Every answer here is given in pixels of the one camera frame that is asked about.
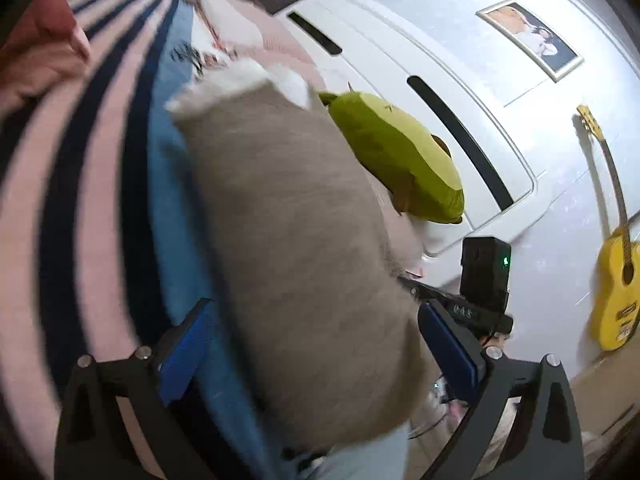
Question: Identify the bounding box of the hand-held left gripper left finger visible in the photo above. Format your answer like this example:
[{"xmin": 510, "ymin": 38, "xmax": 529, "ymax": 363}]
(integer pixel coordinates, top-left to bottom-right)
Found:
[{"xmin": 54, "ymin": 297, "xmax": 216, "ymax": 480}]

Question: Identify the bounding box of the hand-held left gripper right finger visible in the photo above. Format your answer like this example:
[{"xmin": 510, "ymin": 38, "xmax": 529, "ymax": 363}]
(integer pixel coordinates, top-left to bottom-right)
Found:
[{"xmin": 418, "ymin": 300, "xmax": 586, "ymax": 480}]

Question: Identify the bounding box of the brown fuzzy garment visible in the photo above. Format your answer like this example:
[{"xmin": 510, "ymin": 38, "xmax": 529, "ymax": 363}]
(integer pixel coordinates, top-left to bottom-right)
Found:
[{"xmin": 165, "ymin": 57, "xmax": 441, "ymax": 453}]

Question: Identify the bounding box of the yellow guitar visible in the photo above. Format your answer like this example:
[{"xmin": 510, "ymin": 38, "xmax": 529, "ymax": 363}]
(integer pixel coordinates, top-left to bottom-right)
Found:
[{"xmin": 576, "ymin": 105, "xmax": 640, "ymax": 352}]

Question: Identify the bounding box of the light blue garment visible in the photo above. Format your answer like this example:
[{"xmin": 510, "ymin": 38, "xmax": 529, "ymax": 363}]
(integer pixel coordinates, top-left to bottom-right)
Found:
[{"xmin": 280, "ymin": 422, "xmax": 413, "ymax": 480}]

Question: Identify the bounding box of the green avocado plush toy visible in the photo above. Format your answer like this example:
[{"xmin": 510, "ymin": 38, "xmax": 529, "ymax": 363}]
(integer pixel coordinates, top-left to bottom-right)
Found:
[{"xmin": 318, "ymin": 91, "xmax": 466, "ymax": 224}]

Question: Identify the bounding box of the striped bed sheet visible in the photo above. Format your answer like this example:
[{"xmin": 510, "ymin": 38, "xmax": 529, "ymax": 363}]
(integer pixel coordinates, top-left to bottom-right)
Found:
[{"xmin": 0, "ymin": 0, "xmax": 281, "ymax": 480}]

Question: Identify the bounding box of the white bed headboard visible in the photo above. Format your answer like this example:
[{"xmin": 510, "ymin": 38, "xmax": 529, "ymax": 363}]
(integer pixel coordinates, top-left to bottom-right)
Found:
[{"xmin": 272, "ymin": 0, "xmax": 538, "ymax": 261}]

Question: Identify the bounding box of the framed photo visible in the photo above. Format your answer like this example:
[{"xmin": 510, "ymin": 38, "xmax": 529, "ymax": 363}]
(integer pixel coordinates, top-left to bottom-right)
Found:
[{"xmin": 475, "ymin": 0, "xmax": 585, "ymax": 83}]

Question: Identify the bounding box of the pink and white pillow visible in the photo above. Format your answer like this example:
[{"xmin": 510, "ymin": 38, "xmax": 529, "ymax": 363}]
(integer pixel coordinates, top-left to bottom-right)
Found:
[{"xmin": 195, "ymin": 0, "xmax": 326, "ymax": 91}]

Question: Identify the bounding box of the pink quilt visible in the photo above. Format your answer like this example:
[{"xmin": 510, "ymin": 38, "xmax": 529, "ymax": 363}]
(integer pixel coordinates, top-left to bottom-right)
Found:
[{"xmin": 0, "ymin": 0, "xmax": 93, "ymax": 116}]

